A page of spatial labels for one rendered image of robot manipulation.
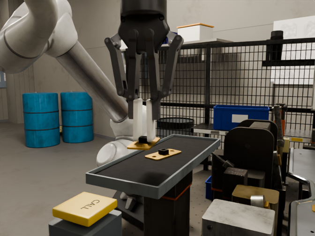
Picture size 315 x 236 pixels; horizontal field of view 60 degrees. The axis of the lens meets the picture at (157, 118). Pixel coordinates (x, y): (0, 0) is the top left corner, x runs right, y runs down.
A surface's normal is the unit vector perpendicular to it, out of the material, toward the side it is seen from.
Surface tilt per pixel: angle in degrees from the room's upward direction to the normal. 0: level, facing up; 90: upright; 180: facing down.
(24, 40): 127
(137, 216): 47
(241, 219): 0
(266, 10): 90
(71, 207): 0
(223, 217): 0
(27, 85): 90
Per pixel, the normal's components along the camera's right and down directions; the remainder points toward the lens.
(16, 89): 0.73, 0.10
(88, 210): 0.00, -0.99
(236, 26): -0.69, 0.11
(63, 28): 0.89, 0.01
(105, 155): -0.57, -0.52
